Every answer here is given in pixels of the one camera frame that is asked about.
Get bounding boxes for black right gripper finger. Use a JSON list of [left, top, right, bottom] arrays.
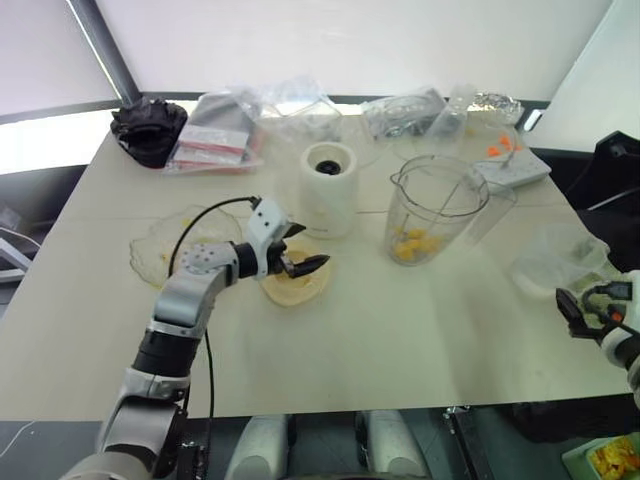
[[554, 286, 587, 339], [581, 281, 635, 314]]

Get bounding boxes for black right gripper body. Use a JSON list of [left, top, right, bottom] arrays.
[[573, 305, 632, 342]]

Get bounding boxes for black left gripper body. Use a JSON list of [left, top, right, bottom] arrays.
[[267, 234, 302, 279]]

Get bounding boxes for beige round blender lid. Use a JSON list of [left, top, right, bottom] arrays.
[[259, 238, 334, 309]]

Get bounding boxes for clear blender jar with handle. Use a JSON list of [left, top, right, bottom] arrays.
[[383, 154, 519, 268]]

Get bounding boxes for white blender base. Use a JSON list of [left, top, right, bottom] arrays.
[[298, 141, 360, 240]]

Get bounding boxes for orange segments in jar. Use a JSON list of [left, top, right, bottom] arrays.
[[392, 225, 446, 264]]

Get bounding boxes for orange segments in green container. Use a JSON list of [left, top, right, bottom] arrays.
[[589, 438, 640, 480]]

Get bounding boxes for clear plastic bag right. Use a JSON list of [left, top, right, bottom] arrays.
[[509, 222, 611, 301]]

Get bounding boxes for red striped zip bag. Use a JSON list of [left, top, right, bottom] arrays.
[[162, 122, 266, 176]]

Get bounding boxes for black equipment casing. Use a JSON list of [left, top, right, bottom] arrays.
[[564, 130, 640, 274]]

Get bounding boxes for clear plastic bag left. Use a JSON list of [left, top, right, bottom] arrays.
[[128, 204, 244, 291]]

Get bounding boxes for crumpled clear plastic bag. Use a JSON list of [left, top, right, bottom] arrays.
[[227, 75, 346, 146]]

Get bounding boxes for green plastic container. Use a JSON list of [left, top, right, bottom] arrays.
[[560, 434, 640, 480]]

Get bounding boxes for grey zip pouch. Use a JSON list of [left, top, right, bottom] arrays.
[[187, 92, 261, 136]]

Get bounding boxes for black crumpled cloth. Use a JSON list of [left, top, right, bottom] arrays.
[[110, 97, 189, 169]]

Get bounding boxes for white rounded shape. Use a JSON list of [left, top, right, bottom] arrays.
[[357, 409, 429, 480], [224, 413, 291, 480]]

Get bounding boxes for narrow clear plastic bag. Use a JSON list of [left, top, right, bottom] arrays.
[[427, 84, 476, 151]]

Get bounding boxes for silver foil bag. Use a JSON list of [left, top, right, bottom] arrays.
[[467, 90, 524, 124]]

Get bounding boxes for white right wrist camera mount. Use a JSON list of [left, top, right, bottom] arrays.
[[599, 269, 640, 371]]

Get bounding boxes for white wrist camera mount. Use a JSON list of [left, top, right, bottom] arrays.
[[243, 197, 294, 279], [599, 269, 640, 371]]

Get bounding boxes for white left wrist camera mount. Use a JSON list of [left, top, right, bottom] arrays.
[[243, 197, 294, 279]]

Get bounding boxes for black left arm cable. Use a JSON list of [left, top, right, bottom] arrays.
[[167, 196, 260, 420]]

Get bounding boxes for black metal table frame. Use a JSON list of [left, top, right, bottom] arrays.
[[442, 405, 489, 480]]

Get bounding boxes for dark window frame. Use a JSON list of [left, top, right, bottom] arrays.
[[0, 0, 144, 126]]

